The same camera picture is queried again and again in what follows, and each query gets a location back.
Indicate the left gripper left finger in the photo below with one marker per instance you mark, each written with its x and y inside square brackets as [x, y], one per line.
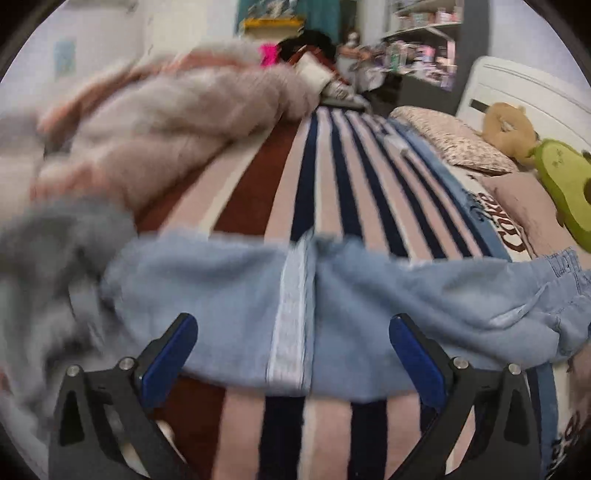
[101, 427]

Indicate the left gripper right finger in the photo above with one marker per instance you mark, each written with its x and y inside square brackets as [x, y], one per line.
[483, 424]

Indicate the light blue pants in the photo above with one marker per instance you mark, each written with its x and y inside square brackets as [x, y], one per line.
[313, 316]

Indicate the grey garment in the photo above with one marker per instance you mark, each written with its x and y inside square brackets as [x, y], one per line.
[53, 258]

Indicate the pink ribbed pillow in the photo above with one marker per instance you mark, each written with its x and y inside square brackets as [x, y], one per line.
[525, 200]

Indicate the green avocado plush toy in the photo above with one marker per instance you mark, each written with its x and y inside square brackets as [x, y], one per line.
[565, 174]

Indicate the striped plush blanket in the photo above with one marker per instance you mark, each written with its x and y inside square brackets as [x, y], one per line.
[332, 172]

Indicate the floral patterned pillow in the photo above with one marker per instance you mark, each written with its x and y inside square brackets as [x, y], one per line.
[455, 141]

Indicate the pink crumpled duvet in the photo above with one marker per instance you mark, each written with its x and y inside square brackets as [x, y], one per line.
[136, 128]

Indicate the tan bear plush toy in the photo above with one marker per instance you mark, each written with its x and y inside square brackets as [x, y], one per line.
[508, 129]

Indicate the small white object on blanket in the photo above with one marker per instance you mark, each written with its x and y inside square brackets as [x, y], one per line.
[399, 144]

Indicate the white bed headboard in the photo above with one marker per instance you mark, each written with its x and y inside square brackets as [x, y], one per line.
[557, 109]

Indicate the dark shelf with toys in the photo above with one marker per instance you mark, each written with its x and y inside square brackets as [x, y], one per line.
[426, 57]

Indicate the pile of clothes on chair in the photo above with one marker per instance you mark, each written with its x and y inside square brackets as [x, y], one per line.
[314, 56]

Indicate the yellow shelf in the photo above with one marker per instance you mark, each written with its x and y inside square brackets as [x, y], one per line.
[268, 22]

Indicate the blue wall poster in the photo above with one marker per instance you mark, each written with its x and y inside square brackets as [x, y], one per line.
[64, 57]

